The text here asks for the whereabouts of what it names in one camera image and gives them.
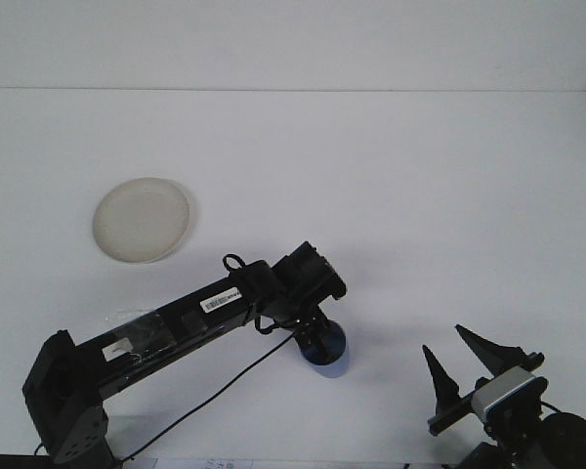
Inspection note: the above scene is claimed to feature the pale blue cup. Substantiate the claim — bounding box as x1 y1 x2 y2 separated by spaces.
295 319 349 378

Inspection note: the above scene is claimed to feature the pale round plate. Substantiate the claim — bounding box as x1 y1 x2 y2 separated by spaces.
91 176 193 266

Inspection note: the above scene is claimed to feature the white printed paper sheet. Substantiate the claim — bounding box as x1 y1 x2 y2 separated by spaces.
141 456 284 469

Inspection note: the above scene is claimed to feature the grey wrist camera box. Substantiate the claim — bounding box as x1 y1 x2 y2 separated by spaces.
470 366 549 418

